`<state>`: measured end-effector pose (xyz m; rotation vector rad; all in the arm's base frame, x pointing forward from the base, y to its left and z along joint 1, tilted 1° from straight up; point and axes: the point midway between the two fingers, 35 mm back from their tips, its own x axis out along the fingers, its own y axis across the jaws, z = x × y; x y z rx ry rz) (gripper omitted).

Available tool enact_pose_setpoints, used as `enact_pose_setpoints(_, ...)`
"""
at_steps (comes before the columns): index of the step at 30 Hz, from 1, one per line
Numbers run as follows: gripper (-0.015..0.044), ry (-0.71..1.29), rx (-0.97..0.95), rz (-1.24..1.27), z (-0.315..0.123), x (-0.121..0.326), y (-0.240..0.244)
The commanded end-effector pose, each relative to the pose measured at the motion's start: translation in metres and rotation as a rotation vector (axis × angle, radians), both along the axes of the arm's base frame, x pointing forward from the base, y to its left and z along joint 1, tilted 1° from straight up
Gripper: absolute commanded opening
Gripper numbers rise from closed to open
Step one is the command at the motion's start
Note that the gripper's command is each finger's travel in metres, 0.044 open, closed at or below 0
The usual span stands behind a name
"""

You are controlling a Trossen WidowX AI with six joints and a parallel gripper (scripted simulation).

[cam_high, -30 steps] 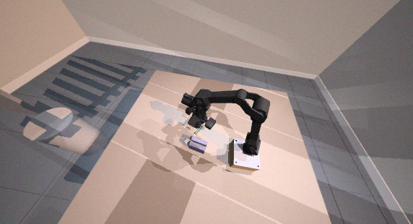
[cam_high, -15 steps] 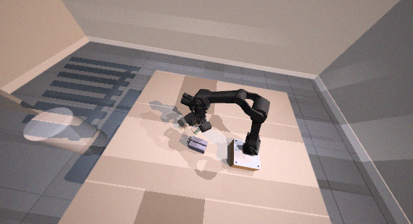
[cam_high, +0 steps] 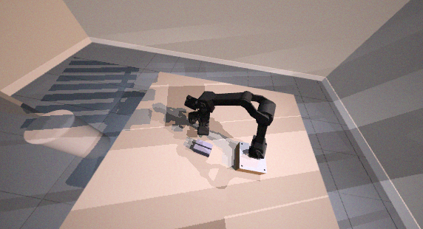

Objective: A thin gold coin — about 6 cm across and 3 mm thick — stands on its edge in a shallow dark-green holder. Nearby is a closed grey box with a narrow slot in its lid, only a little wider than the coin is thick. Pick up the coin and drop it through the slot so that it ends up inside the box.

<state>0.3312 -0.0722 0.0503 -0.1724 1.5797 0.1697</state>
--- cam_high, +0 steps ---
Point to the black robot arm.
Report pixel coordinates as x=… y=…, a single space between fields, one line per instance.
x=264 y=115

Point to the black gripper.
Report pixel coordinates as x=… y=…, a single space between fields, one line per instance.
x=203 y=125

